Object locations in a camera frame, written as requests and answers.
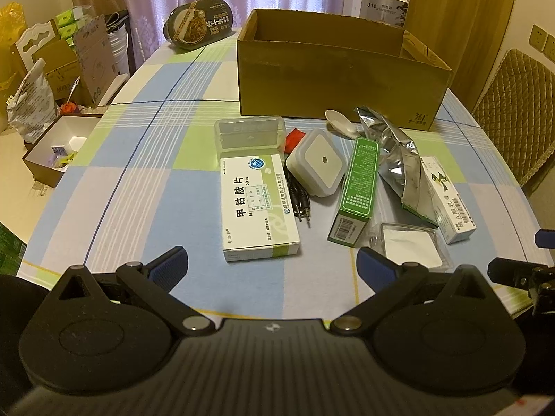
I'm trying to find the silver foil pouch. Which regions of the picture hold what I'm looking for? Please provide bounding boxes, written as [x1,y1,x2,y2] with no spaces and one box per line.
[356,107,438,227]

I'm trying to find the yellow plastic bag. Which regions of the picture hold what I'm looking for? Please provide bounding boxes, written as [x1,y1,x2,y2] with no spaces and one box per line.
[0,2,27,131]

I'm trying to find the white speckled spoon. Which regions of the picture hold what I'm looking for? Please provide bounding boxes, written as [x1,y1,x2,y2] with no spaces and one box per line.
[325,109,364,140]

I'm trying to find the large brown cardboard box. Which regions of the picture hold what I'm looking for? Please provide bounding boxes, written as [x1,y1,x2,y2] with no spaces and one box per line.
[237,9,452,131]

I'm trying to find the green tall medicine box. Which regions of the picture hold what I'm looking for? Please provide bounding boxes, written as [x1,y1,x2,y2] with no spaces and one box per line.
[327,137,380,247]

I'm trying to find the open shallow brown box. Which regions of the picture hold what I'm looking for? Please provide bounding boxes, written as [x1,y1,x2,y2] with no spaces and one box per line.
[23,115,102,188]

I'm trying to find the checked tablecloth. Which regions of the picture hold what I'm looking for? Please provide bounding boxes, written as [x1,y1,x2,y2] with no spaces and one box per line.
[18,36,552,322]

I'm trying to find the crumpled silver plastic bag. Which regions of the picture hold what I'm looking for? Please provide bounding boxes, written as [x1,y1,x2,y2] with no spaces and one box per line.
[7,58,58,144]

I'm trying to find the black audio cable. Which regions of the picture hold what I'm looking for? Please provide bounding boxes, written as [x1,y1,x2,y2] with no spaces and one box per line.
[283,162,313,229]

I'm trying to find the green tissue packs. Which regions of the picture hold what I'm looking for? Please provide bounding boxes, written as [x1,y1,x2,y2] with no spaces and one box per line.
[55,6,96,48]

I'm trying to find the red snack packet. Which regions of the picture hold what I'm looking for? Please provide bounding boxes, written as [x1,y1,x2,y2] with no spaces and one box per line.
[284,128,306,155]

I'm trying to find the clear plastic case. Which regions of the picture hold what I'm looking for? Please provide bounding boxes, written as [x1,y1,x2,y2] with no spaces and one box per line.
[214,116,286,166]

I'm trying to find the clear packaged white pad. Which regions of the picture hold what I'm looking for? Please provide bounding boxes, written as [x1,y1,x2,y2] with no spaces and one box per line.
[369,223,453,272]

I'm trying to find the brown cardboard carton stack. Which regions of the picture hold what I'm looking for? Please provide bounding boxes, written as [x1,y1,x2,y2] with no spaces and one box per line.
[10,17,117,108]

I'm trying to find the white humidifier box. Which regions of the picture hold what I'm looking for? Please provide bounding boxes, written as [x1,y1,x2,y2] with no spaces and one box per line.
[352,0,408,27]

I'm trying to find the dark oval noodle bowl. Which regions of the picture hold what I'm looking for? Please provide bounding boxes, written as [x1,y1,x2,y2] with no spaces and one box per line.
[163,0,233,51]

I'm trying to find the white square night light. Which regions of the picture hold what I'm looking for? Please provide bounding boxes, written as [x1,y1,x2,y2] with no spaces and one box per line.
[285,129,347,198]

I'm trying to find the white narrow medicine box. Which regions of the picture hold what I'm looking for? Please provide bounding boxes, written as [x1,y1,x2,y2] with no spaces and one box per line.
[420,157,476,244]

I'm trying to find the wall power socket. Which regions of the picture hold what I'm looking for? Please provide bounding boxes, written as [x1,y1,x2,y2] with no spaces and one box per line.
[529,25,555,62]

